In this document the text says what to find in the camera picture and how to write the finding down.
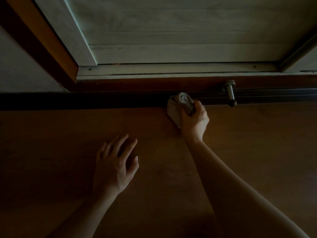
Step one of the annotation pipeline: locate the person's left hand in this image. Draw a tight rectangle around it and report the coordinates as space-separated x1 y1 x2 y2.
93 134 140 199

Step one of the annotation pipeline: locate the metal door stopper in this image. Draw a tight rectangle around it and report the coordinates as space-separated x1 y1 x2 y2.
221 79 238 108

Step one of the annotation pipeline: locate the person's right hand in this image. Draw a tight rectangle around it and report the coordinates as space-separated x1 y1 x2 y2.
180 99 210 144

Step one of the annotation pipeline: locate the person's right forearm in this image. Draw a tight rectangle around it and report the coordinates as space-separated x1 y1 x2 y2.
186 140 310 238

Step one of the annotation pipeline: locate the person's left forearm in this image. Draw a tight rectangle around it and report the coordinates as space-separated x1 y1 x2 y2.
47 192 119 238

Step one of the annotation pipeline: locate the grey cleaning cloth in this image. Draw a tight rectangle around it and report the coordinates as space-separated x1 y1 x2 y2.
166 92 196 129

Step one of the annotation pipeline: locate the black baseboard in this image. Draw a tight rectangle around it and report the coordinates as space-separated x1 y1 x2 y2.
0 87 317 112

